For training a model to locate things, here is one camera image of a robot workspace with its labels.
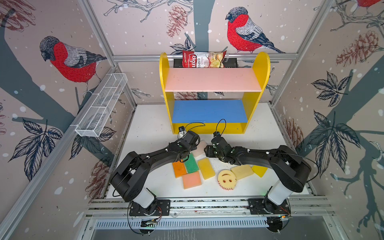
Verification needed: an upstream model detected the yellow rectangular sponge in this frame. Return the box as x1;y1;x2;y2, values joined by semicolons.
198;158;216;180

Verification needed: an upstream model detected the orange scouring sponge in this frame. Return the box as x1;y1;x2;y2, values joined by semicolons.
172;162;187;178

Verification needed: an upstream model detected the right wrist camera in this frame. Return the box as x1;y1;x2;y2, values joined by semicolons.
213;131;222;138

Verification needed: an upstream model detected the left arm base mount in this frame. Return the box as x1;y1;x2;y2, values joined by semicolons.
129;199;171;217

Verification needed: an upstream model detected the green scouring sponge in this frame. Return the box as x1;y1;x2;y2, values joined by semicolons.
183;154;200;174

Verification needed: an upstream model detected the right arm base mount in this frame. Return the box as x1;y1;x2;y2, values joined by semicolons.
248;198;291;216

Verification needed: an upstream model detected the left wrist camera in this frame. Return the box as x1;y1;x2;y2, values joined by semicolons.
179;126;186;134

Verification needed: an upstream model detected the cream beige sponge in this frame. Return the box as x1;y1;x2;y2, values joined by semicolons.
231;165;254;180

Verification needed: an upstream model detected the bright yellow sponge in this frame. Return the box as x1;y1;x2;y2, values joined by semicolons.
252;166;268;178

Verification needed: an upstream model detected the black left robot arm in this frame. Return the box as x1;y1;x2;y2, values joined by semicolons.
110;131;200;202

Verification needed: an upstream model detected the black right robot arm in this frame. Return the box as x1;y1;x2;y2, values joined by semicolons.
204;132;312;206

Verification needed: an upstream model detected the salmon pink sponge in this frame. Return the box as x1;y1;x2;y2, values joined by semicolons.
182;172;202;190

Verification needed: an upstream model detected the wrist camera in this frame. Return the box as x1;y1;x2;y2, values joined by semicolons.
213;131;222;138
179;126;186;134

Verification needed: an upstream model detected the smiley face sponge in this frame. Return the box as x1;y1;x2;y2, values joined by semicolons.
218;170;237;190

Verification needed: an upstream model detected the pale pink sponge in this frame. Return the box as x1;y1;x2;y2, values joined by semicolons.
192;140;207;158

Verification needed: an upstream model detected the yellow wooden shelf unit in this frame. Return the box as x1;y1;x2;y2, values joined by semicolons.
159;52;271;134

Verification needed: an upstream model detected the red chips bag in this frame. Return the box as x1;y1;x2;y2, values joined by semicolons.
183;51;226;66

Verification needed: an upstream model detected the white wire mesh basket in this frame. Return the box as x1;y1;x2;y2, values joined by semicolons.
75;73;128;138

